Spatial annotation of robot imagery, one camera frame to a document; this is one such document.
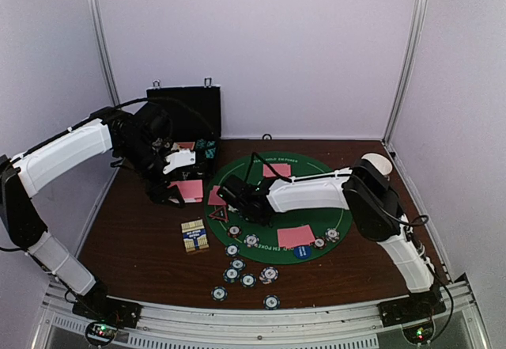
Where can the black poker set case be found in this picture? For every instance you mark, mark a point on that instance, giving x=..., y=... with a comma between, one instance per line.
x=195, y=112

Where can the red-backed card deck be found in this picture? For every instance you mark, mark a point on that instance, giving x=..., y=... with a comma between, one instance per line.
x=190, y=190

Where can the blue tan chip stack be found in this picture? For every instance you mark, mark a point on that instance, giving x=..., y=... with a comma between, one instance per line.
x=268, y=275

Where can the black red triangle all-in button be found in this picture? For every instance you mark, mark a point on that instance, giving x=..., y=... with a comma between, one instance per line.
x=220, y=214

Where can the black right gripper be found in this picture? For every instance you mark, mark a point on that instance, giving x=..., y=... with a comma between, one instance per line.
x=266, y=219

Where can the blue tan chips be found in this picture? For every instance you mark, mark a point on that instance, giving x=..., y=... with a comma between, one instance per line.
x=332, y=235

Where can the boxed card deck in case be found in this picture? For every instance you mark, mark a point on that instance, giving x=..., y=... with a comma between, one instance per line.
x=184, y=146

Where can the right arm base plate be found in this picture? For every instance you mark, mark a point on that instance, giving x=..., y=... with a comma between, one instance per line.
x=407, y=310

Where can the dealt red card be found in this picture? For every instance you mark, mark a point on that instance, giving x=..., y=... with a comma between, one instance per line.
x=214, y=199
x=295, y=237
x=277, y=169

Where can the white patterned teacup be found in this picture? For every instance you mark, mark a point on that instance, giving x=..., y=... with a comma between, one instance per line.
x=381, y=163

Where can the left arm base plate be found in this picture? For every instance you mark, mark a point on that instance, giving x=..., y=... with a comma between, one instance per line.
x=115, y=312

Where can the gold card deck box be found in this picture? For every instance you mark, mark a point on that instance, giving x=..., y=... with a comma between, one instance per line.
x=194, y=236

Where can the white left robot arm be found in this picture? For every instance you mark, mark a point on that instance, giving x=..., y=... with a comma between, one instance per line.
x=29, y=175

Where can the aluminium front rail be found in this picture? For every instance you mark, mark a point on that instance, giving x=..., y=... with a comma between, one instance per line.
x=356, y=325

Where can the teal chip row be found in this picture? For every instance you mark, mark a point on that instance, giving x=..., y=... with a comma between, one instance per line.
x=210, y=149

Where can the dark green chip row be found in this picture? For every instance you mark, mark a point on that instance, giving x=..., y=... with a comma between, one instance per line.
x=201, y=144

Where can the dealt red card top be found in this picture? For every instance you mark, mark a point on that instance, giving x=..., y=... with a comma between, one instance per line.
x=277, y=169

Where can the black orange chips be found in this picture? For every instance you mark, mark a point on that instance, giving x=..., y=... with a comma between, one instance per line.
x=234, y=231
x=319, y=243

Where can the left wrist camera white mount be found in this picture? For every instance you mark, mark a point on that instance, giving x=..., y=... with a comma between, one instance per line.
x=178, y=159

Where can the blue small blind button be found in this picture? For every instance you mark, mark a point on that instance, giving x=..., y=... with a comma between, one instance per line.
x=302, y=252

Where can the blue tan chips mat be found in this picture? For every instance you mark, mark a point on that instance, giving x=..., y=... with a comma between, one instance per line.
x=251, y=241

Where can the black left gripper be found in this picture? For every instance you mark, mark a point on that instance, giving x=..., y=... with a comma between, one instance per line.
x=157, y=195

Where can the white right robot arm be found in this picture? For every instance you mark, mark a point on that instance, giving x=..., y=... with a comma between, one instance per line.
x=362, y=190

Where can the dealt red card bottom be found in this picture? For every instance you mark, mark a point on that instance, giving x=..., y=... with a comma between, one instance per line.
x=295, y=237

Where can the green round poker mat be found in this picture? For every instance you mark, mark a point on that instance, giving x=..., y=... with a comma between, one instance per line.
x=269, y=252

